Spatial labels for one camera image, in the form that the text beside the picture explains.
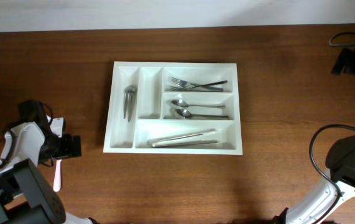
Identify white plastic knife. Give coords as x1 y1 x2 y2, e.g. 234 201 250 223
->
53 159 62 192

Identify small metal teaspoon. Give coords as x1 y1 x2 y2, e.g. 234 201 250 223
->
126 85 137 122
123 86 130 118

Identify metal tweezers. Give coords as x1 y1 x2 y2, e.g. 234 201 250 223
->
147 129 219 148

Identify metal tablespoon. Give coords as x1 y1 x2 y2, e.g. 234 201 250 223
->
167 100 225 109
174 109 229 120

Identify metal fork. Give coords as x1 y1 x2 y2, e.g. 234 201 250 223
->
166 86 224 92
192 80 228 88
171 77 196 88

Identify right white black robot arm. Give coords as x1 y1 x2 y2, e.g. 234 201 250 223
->
272 124 355 224

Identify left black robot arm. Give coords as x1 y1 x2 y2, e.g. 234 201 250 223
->
0 100 95 223

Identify white plastic cutlery tray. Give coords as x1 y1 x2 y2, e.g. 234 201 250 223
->
103 62 242 155

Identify right black camera cable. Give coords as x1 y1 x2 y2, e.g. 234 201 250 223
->
308 32 355 223

